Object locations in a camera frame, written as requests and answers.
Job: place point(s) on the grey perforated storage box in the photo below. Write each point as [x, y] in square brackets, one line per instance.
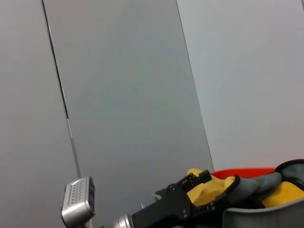
[261, 216]

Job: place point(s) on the silver wall trim strip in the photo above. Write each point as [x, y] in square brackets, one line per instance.
[73, 147]

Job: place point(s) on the grey yellow towel black edge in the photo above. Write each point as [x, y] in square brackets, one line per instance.
[266, 185]

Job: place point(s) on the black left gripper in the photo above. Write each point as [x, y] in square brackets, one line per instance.
[166, 209]

